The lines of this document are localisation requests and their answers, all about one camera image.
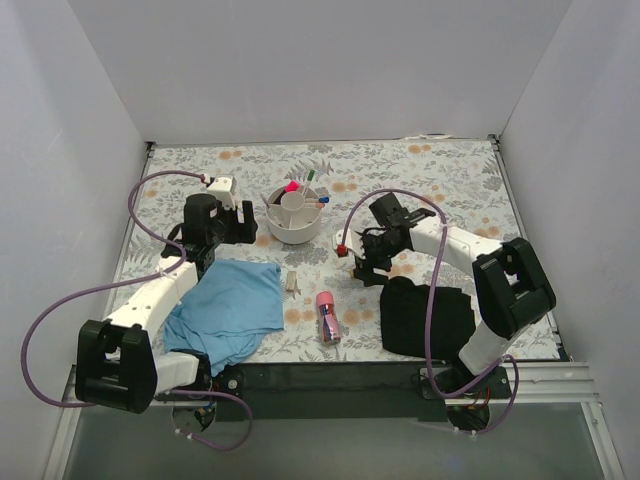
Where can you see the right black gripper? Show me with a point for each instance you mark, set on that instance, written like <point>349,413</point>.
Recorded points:
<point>370,256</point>

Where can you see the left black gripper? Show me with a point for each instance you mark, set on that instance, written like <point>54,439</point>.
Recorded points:
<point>240,226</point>

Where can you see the white round divided organizer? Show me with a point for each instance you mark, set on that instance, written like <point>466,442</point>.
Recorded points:
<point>297,224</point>

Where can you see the white marker orange cap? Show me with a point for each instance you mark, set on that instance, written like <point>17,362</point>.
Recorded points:
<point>317,206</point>

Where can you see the pink black highlighter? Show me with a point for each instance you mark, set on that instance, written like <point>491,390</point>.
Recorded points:
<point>291,187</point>

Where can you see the white marker green cap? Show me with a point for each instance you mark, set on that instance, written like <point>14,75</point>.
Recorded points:
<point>305,186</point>

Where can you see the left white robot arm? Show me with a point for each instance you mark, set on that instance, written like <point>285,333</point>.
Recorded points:
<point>116,366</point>

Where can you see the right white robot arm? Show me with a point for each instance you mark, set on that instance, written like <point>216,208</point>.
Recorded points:
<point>512,289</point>

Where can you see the black cloth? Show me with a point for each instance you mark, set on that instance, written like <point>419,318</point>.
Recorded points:
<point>403,306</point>

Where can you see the light blue cloth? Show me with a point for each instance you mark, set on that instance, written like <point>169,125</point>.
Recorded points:
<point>228,313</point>

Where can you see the beige eraser block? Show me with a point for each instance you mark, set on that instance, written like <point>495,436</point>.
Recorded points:
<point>291,280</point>

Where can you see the floral patterned table mat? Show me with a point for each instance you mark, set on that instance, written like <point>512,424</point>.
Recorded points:
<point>462,177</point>

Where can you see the pink capped glue tube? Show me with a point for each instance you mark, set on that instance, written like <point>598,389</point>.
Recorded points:
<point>329,327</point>

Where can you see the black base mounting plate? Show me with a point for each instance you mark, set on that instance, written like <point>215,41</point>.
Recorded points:
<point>345,405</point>

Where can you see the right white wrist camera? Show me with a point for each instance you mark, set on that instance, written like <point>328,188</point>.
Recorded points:
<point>347,242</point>

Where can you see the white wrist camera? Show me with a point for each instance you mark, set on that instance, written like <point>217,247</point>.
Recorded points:
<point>347,242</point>
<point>222,189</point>

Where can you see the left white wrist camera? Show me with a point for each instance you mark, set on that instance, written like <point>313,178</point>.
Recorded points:
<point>222,189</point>

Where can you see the aluminium frame rail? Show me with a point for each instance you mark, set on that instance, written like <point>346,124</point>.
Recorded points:
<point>535,382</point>

